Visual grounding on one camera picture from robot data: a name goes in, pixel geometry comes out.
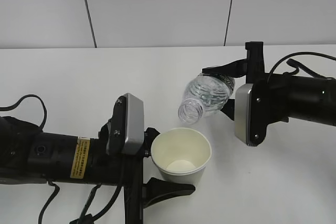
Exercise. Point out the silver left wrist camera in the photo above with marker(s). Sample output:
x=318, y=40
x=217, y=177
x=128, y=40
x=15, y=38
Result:
x=126, y=127

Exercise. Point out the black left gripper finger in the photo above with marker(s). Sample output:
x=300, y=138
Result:
x=156, y=190
x=149, y=136

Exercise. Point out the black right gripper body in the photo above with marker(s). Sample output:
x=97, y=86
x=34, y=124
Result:
x=256, y=75

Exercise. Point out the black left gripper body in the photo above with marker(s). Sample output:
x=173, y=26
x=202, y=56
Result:
x=129, y=177

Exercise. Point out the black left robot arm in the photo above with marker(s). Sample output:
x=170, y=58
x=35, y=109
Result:
x=31, y=156

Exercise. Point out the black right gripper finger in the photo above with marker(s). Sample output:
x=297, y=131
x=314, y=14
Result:
x=228, y=107
x=236, y=69

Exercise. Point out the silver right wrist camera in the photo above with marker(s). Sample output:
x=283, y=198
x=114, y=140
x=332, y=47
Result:
x=242, y=116

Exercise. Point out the clear green-label water bottle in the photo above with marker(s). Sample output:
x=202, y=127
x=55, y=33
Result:
x=204, y=96

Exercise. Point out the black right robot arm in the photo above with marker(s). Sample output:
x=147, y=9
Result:
x=289, y=90

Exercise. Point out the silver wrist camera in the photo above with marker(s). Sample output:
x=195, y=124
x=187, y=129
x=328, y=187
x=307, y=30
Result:
x=242, y=116
x=126, y=127

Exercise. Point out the white paper cup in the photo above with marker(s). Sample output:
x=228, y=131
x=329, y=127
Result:
x=181, y=155

